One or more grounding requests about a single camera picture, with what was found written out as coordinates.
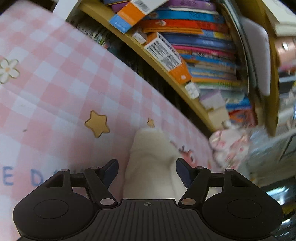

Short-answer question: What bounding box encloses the cream t-shirt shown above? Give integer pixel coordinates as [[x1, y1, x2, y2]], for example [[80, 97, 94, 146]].
[[122, 128, 223, 201]]

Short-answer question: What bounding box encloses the pink white bunny plush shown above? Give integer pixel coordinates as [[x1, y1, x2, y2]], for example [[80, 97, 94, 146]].
[[209, 120, 251, 169]]

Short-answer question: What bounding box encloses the pastel sticky note cube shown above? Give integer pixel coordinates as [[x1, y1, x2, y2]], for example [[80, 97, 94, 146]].
[[199, 90, 226, 110]]

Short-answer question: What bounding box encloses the pink checkered table mat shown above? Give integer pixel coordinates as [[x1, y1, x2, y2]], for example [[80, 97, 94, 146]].
[[1, 1, 220, 240]]

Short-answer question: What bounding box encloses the white phone charger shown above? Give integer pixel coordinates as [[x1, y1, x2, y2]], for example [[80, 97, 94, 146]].
[[185, 82, 200, 99]]

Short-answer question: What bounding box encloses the white wooden bookshelf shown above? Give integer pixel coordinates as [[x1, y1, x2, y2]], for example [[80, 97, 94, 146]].
[[53, 1, 295, 136]]

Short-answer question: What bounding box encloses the lying orange white box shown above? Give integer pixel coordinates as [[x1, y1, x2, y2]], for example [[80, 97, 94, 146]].
[[144, 32, 192, 84]]

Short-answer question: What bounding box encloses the row of colourful books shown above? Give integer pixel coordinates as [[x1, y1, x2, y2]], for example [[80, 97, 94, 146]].
[[102, 0, 258, 126]]

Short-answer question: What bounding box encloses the white tablet on books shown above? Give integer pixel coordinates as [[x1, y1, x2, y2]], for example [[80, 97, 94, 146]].
[[240, 16, 271, 96]]

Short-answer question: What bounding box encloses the tall orange white box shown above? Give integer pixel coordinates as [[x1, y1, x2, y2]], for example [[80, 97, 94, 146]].
[[109, 0, 168, 34]]

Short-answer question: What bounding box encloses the pink pencil case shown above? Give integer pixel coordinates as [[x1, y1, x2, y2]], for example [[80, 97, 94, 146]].
[[274, 37, 295, 66]]

